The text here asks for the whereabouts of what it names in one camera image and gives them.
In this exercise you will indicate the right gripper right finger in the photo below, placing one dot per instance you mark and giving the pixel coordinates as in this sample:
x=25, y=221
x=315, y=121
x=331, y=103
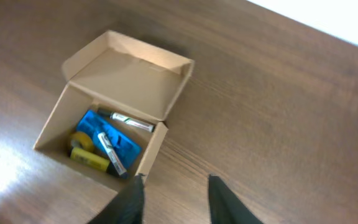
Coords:
x=224, y=205

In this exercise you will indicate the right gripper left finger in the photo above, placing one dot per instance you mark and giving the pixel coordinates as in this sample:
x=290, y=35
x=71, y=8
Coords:
x=127, y=207

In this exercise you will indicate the blue plastic block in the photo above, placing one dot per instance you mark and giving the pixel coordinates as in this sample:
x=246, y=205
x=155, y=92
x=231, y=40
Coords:
x=126, y=149

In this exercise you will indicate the blue cap white marker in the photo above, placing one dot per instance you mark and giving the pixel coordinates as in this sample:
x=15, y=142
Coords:
x=119, y=169

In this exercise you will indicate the yellow highlighter pen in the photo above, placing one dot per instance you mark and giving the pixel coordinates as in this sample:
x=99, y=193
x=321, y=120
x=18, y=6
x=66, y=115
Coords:
x=92, y=160

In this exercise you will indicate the yellow tape roll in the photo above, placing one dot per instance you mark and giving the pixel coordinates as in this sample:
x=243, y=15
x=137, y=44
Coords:
x=81, y=140

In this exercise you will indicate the black cap white marker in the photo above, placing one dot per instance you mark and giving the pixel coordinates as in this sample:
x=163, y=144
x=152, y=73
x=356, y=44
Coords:
x=126, y=119

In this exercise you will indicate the brown cardboard box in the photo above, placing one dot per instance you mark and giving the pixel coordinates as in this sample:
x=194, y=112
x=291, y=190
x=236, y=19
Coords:
x=124, y=75

